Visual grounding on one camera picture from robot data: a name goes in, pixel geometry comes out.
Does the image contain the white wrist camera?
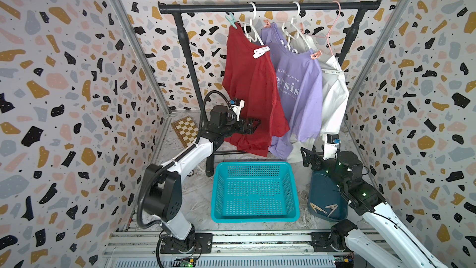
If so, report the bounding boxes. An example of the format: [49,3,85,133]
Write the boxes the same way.
[230,98,245,120]
[323,134,340,160]

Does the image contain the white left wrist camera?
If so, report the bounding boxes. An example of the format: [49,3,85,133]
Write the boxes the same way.
[230,98,245,120]

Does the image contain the aluminium corner profile right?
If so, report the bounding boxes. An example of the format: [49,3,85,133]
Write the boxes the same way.
[340,0,428,114]

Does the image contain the white plastic hangers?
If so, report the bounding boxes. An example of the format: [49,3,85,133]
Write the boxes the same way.
[281,1,311,54]

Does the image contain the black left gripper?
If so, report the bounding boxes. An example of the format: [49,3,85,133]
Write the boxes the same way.
[221,115,261,138]

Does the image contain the aluminium corner profile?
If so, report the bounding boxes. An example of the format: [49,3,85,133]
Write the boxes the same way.
[340,0,428,114]
[110,0,171,117]

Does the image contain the aluminium corner profile left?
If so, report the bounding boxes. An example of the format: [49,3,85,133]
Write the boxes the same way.
[110,0,171,117]

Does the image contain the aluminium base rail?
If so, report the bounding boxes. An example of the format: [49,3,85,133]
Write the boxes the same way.
[99,230,371,268]

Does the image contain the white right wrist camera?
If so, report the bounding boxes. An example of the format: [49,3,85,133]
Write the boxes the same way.
[323,134,340,160]

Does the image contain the teal laundry basket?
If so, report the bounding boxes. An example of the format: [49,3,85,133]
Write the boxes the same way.
[211,161,300,223]

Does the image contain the dark grey clothes rack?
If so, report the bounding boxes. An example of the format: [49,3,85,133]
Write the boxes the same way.
[157,0,383,177]

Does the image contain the red garment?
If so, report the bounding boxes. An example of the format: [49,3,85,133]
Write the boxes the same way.
[222,23,290,156]

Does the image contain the purple garment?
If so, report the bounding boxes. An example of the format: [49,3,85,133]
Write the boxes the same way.
[261,23,323,163]

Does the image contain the pink wire hanger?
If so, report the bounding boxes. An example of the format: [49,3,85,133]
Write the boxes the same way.
[324,1,343,57]

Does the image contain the wooden chessboard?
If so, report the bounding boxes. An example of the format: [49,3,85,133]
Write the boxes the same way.
[171,116,198,148]

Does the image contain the white printed t-shirt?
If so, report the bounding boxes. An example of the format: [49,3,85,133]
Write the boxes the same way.
[287,48,349,163]

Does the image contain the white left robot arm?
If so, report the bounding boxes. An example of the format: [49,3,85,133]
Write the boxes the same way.
[136,105,260,241]

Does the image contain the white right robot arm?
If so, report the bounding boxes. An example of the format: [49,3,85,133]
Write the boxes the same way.
[301,148,444,268]

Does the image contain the dark teal clothespin bin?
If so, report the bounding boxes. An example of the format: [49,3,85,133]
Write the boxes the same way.
[307,171,348,222]

